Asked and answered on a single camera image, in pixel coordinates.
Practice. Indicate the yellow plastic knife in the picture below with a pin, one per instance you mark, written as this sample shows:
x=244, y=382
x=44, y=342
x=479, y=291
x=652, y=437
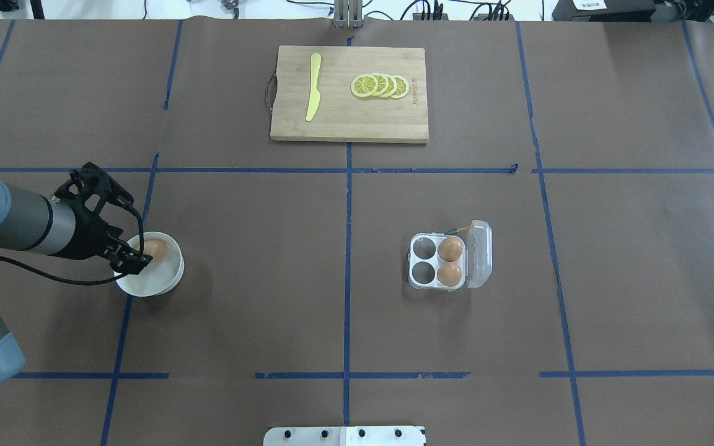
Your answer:
x=314, y=93

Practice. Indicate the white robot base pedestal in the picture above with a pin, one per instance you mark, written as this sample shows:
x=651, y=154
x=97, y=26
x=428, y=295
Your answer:
x=346, y=435

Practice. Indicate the brown egg from bowl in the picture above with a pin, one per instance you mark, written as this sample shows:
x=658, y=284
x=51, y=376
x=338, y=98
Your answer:
x=155, y=249

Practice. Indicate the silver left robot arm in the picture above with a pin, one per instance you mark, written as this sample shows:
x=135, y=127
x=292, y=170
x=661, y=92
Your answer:
x=25, y=217

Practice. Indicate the white ceramic bowl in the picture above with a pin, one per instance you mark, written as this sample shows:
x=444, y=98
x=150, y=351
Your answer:
x=157, y=278

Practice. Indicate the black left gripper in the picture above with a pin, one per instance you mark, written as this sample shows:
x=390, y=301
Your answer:
x=88, y=237

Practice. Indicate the wooden cutting board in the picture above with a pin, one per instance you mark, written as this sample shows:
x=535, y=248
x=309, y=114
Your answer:
x=342, y=117

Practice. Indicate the brown egg in box front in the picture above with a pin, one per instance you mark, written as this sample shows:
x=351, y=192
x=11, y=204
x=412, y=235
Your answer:
x=450, y=274

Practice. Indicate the aluminium frame post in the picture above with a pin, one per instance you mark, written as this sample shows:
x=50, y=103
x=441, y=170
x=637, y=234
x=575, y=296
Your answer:
x=348, y=14

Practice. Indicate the brown egg in box rear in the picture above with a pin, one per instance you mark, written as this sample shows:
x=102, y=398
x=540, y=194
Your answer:
x=450, y=249

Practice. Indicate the clear plastic egg box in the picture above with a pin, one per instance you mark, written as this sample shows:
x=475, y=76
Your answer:
x=476, y=262

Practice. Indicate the brown egg in box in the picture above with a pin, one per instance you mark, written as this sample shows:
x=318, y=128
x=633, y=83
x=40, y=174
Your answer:
x=450, y=249
x=450, y=274

